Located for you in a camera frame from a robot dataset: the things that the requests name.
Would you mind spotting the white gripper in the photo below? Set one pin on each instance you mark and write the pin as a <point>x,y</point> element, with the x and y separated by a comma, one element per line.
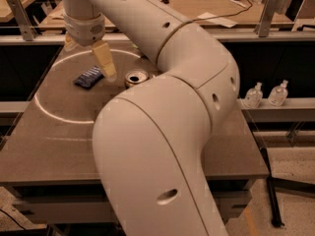
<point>85,32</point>

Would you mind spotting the blue rxbar wrapper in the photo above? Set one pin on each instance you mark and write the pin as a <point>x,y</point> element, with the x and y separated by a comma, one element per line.
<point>89,78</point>

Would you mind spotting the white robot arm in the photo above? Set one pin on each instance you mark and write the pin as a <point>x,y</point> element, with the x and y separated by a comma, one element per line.
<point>148,140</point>

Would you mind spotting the gold soda can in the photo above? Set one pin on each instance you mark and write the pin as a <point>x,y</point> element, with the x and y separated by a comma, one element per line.
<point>135,77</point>

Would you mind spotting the white paper sheet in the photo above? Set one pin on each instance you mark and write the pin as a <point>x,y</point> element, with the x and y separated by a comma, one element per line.
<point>217,20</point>

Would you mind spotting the white drawer front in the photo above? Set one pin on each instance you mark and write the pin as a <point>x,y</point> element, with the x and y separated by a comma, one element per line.
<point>65,210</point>

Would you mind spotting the clear sanitizer bottle left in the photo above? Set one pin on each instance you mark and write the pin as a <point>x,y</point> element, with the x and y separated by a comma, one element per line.
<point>253,96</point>

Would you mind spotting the clear sanitizer bottle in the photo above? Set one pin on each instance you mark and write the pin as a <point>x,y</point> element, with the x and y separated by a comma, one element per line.
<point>253,96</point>
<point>278,94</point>

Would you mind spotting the clear sanitizer bottle right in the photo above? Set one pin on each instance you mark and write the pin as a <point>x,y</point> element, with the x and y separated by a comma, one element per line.
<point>278,94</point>

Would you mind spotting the black stand leg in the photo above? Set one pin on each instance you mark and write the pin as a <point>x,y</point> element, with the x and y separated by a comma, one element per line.
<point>276,215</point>

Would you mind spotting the left metal bracket post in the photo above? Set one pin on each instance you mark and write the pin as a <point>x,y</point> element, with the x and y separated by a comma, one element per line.
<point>22,19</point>

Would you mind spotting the metal bracket post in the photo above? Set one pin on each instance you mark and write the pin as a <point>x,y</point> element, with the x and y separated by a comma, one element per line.
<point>263,28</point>
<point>22,19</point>

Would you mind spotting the right metal bracket post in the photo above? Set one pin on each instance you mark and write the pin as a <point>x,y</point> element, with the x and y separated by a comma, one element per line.
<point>263,28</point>

